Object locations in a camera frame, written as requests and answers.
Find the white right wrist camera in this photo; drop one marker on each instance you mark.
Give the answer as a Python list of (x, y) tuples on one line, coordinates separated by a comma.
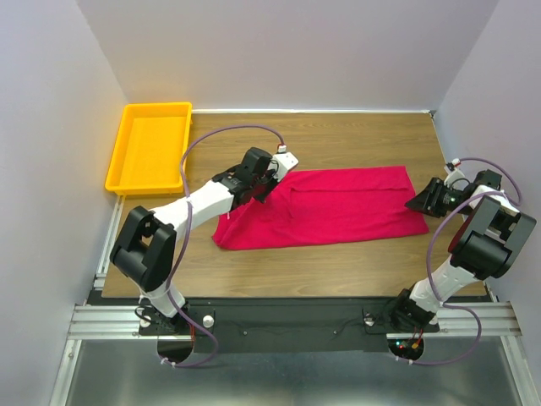
[(454, 173)]

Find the aluminium frame rail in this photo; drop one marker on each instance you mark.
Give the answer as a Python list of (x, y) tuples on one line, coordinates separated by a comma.
[(475, 358)]

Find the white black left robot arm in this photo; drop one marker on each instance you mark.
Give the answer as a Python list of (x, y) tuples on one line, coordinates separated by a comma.
[(145, 246)]

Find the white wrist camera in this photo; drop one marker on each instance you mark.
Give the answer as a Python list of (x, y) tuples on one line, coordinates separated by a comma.
[(454, 173), (285, 161)]

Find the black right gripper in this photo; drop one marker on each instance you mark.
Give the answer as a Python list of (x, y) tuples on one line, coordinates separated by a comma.
[(428, 200)]

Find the yellow plastic tray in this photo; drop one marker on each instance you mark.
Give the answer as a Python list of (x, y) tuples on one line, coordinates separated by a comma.
[(146, 157)]

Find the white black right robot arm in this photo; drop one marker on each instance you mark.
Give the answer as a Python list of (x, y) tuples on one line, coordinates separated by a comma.
[(486, 244)]

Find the pink t shirt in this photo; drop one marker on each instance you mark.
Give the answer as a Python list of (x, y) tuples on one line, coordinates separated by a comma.
[(331, 206)]

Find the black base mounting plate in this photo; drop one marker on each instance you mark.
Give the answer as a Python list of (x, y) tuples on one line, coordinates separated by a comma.
[(281, 325)]

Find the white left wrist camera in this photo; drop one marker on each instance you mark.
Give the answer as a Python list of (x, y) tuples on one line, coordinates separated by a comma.
[(285, 161)]

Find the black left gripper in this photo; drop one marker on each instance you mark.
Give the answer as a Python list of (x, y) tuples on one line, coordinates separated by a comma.
[(270, 172)]

